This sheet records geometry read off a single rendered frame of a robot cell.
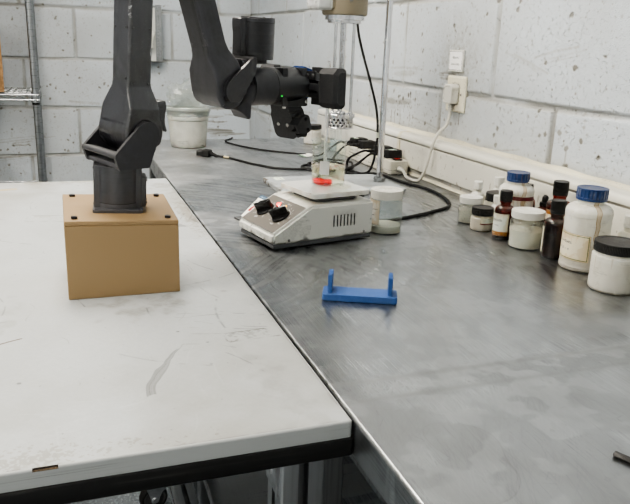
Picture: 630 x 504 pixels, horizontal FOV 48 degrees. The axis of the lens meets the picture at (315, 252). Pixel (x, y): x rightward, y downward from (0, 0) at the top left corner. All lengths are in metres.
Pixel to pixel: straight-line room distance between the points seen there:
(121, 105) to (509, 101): 0.93
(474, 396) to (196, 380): 0.28
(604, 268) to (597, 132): 0.38
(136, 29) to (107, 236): 0.26
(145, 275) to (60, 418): 0.33
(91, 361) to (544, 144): 1.03
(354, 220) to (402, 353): 0.46
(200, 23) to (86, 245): 0.34
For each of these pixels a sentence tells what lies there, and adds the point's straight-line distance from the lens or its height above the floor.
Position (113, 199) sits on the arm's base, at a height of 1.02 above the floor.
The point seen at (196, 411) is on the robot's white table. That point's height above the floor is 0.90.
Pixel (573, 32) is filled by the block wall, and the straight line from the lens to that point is 1.47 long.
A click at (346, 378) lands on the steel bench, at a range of 0.73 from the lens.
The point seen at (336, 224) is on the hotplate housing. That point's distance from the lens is 1.20.
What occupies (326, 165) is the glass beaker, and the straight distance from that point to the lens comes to 1.22.
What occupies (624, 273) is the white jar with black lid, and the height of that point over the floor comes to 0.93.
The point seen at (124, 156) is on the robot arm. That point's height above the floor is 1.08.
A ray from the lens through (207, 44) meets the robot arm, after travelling 1.03.
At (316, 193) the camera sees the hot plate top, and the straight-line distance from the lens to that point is 1.18.
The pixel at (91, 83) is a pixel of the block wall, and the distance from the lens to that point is 3.58.
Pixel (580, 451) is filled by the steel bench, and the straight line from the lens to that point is 0.67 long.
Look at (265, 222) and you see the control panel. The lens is 1.19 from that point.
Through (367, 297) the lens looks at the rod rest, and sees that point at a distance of 0.94.
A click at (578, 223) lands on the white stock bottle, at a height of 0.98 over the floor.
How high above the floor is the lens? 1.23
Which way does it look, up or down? 16 degrees down
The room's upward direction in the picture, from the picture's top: 2 degrees clockwise
